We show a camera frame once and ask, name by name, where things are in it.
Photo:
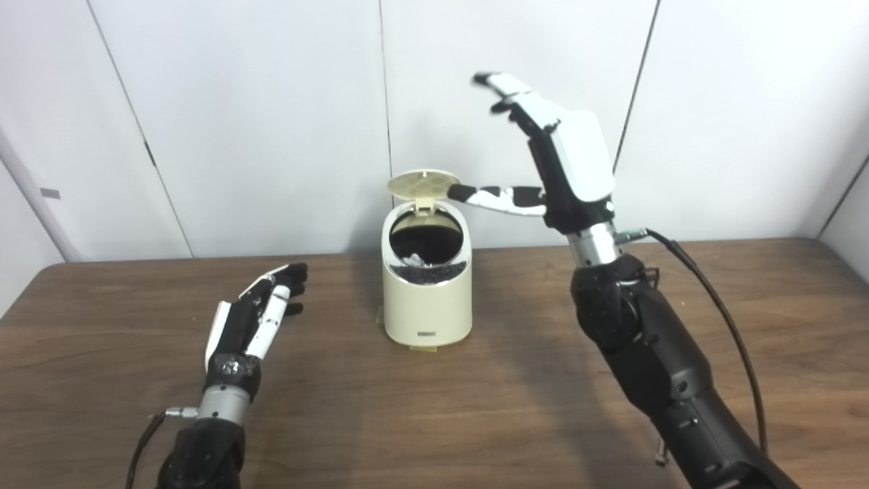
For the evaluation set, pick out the black wall panel hinge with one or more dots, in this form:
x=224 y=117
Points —
x=150 y=154

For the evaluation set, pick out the white and black left hand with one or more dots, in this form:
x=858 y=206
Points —
x=237 y=329

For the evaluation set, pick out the cream-colored bin body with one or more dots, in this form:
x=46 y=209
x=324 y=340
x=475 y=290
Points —
x=428 y=309

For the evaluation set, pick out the white and black right hand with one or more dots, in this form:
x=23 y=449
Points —
x=584 y=156

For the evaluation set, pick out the cream round bin lid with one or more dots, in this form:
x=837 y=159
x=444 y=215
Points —
x=424 y=183

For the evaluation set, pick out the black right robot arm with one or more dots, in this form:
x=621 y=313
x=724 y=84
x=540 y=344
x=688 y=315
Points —
x=665 y=367

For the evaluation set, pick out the white paper ball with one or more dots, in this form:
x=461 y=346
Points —
x=415 y=261

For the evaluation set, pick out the small grey wall sticker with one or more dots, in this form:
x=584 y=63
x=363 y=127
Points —
x=50 y=193

